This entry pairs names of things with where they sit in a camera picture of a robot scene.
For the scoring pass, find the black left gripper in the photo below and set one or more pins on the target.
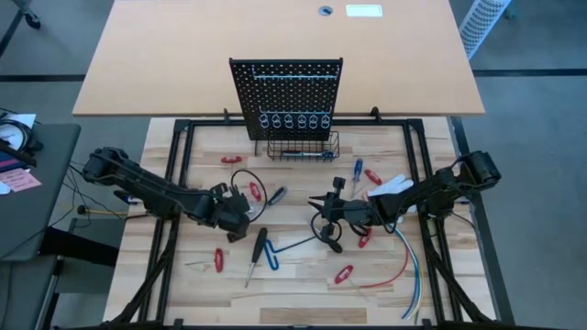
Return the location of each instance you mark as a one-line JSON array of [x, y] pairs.
[[229, 215]]

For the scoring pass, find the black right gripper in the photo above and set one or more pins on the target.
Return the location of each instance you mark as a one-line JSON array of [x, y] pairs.
[[353, 213]]

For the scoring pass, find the large black screwdriver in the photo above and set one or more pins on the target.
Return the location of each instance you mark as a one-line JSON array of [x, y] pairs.
[[260, 243]]

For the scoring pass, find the small black screwdriver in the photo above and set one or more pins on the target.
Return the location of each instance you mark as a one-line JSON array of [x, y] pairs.
[[337, 247]]

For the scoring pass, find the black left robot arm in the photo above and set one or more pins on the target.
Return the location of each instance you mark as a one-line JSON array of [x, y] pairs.
[[147, 188]]

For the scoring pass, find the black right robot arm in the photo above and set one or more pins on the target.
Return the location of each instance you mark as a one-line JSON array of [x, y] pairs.
[[440, 188]]

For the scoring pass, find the white glove with orange cuff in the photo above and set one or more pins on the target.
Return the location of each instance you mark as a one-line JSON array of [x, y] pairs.
[[394, 185]]

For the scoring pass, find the black metal pegboard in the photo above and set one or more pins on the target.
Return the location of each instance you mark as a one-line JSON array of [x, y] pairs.
[[289, 94]]

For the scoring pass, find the tan wooden desk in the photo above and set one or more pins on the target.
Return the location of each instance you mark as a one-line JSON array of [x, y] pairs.
[[160, 59]]

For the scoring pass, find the dark grey side table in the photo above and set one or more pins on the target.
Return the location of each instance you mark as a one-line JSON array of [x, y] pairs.
[[41, 220]]

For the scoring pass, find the grey desk grommet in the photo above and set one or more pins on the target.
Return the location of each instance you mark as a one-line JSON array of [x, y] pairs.
[[325, 10]]

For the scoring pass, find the white desk label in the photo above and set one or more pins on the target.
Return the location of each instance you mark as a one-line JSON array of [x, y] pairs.
[[363, 10]]

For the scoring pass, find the silver table leg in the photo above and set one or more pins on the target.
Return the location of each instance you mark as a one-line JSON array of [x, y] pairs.
[[48, 298]]

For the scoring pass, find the pink paper note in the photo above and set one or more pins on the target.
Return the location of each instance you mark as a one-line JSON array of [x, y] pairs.
[[20, 181]]

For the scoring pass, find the white paper sheet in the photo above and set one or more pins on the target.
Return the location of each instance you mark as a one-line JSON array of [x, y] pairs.
[[23, 120]]

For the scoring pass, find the blue object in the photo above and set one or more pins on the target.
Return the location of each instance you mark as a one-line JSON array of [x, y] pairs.
[[7, 162]]

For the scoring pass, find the white perforated panel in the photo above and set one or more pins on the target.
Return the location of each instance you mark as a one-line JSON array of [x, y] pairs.
[[481, 23]]

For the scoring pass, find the black chair base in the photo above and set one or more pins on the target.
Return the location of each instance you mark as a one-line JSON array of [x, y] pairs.
[[32, 20]]

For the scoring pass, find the black metal rig frame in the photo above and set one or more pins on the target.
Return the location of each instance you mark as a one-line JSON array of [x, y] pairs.
[[298, 123]]

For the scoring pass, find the silver screwdriver holder rail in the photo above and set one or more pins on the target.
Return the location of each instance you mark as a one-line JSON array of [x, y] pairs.
[[293, 75]]

